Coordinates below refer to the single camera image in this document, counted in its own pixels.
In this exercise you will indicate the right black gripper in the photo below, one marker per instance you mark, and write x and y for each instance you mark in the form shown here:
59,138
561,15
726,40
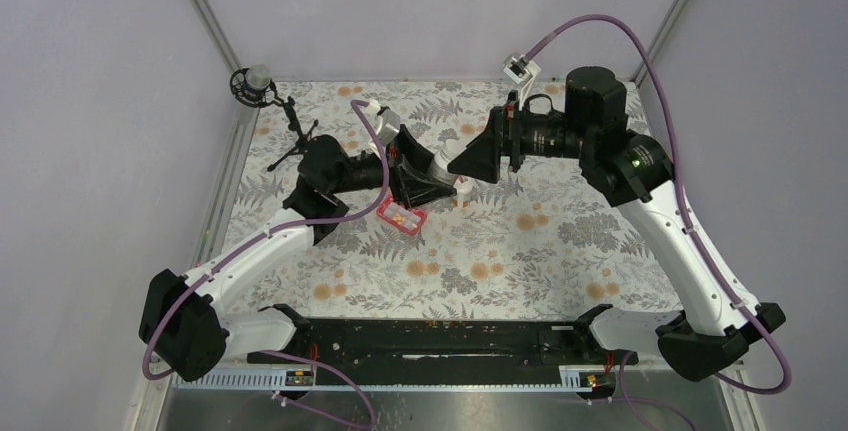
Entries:
481,159

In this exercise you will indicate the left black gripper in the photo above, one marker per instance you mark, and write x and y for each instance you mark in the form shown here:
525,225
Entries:
410,184

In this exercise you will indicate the white orange pill bottle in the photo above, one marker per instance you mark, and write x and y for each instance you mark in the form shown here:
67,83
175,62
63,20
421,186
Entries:
464,187

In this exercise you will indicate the red pill organizer box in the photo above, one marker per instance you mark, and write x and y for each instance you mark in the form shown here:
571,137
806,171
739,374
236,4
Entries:
407,221

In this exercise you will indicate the white dark pill bottle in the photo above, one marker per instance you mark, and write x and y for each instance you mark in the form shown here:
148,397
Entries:
438,169

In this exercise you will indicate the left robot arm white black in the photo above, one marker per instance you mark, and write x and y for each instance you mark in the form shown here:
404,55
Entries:
186,323

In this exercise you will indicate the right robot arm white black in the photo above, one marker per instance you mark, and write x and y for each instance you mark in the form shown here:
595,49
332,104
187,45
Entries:
719,318

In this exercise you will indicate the floral patterned table mat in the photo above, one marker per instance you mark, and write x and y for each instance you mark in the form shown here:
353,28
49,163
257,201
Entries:
539,244

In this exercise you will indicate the microphone on black tripod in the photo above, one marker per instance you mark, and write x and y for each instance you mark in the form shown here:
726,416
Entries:
254,87

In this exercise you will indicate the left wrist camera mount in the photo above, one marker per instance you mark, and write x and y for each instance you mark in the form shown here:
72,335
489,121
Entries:
385,122

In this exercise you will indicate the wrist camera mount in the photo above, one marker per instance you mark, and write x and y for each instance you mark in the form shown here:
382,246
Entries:
523,72
385,122

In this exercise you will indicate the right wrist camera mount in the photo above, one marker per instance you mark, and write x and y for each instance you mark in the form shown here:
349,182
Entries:
523,72

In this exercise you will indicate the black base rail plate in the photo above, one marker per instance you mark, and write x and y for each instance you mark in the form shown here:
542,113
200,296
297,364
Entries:
448,348

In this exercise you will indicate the white slotted cable duct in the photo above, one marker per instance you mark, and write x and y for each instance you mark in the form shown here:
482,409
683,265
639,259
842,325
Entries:
298,378

